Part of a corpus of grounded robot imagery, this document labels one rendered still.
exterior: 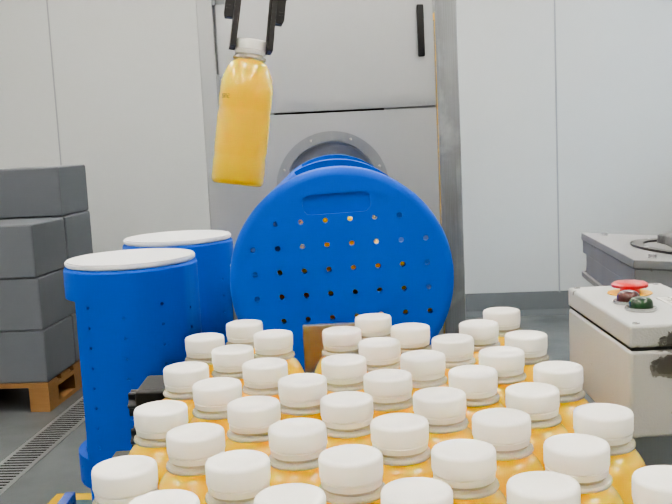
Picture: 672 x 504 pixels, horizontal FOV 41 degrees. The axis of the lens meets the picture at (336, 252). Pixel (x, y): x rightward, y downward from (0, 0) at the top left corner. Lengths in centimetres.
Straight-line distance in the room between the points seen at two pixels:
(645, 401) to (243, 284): 53
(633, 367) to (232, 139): 56
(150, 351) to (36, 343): 278
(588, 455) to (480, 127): 571
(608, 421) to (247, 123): 65
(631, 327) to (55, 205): 432
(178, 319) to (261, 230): 81
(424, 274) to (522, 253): 518
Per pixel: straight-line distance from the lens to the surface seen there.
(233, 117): 112
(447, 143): 254
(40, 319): 463
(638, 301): 87
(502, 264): 631
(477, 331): 89
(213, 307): 229
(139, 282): 187
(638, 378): 82
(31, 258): 458
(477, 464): 55
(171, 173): 644
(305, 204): 113
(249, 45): 114
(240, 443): 67
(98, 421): 197
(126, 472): 56
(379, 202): 112
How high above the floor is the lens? 127
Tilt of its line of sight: 7 degrees down
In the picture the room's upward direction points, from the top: 3 degrees counter-clockwise
